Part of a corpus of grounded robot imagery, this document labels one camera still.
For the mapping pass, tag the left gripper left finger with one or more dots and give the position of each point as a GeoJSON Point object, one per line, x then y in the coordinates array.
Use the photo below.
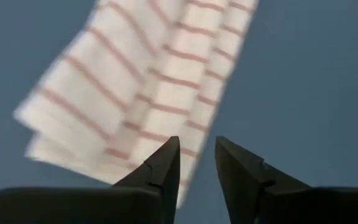
{"type": "Point", "coordinates": [160, 186]}

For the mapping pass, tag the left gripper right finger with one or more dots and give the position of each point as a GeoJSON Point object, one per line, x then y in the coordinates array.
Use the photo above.
{"type": "Point", "coordinates": [244, 186]}

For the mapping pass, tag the white red-striped towel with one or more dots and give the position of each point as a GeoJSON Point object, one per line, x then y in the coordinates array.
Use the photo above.
{"type": "Point", "coordinates": [110, 93]}

